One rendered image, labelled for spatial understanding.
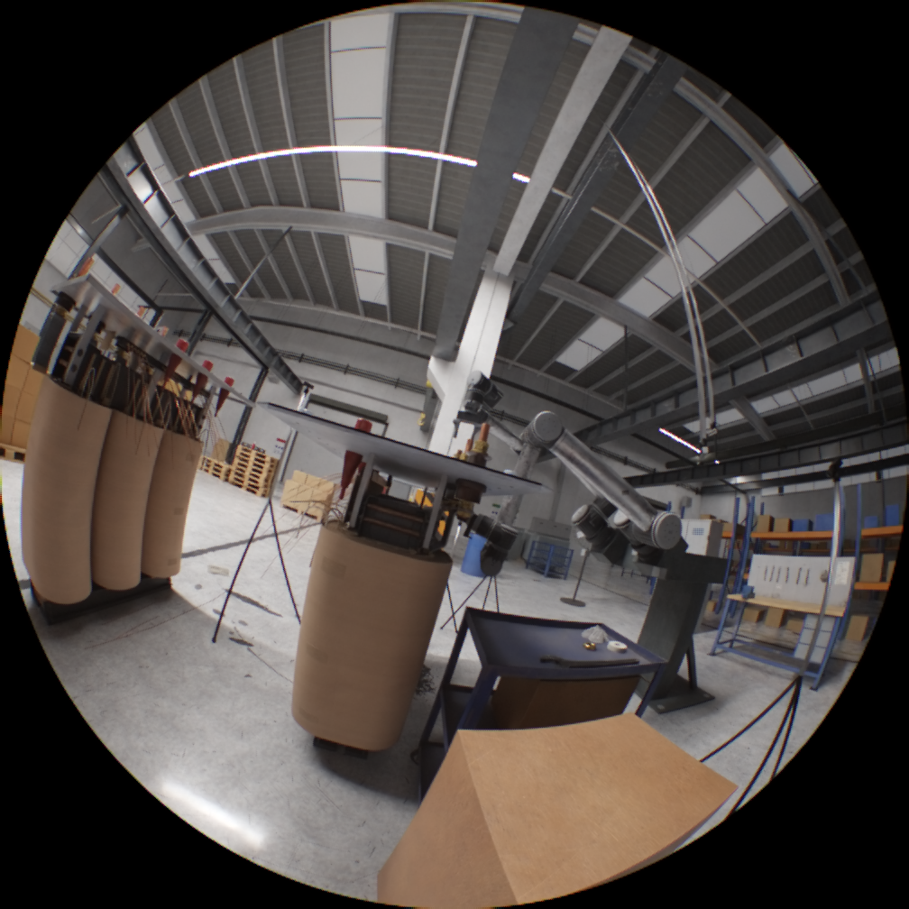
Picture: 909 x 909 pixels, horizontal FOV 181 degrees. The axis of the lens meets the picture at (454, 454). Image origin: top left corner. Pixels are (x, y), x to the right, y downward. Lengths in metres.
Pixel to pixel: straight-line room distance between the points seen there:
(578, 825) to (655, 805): 0.12
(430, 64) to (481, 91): 1.54
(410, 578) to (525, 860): 0.77
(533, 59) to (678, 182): 7.05
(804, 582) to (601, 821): 4.71
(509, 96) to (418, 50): 6.29
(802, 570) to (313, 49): 14.79
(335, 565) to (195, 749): 1.09
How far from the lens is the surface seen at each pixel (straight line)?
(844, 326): 6.87
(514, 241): 8.68
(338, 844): 1.33
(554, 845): 0.40
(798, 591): 5.02
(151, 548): 2.18
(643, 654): 1.18
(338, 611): 0.96
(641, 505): 1.58
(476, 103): 9.16
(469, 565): 6.23
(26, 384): 4.57
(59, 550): 1.73
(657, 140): 9.31
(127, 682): 1.76
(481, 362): 7.39
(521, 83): 3.53
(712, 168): 10.06
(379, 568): 0.89
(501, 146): 3.69
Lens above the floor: 1.25
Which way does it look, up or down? 11 degrees up
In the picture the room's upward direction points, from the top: 15 degrees clockwise
